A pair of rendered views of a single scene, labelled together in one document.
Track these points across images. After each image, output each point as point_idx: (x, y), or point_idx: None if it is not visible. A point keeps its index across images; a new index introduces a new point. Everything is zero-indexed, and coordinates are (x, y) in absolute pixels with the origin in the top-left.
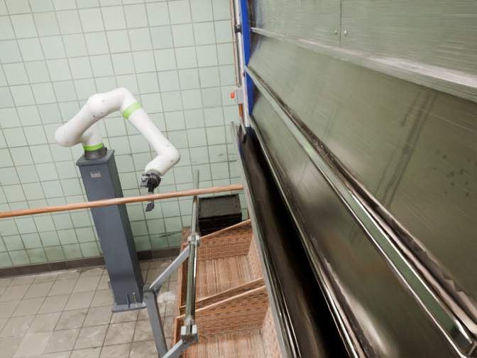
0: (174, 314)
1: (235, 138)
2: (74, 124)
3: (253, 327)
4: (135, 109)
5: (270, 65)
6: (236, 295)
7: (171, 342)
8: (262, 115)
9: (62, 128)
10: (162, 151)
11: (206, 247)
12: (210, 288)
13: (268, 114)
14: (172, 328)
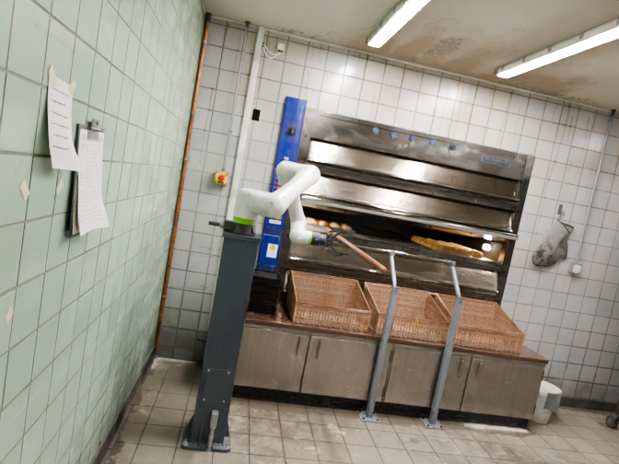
0: (351, 332)
1: (342, 203)
2: (299, 191)
3: None
4: None
5: (381, 164)
6: None
7: (376, 336)
8: (335, 190)
9: (286, 195)
10: (304, 217)
11: (292, 301)
12: None
13: (352, 188)
14: (364, 334)
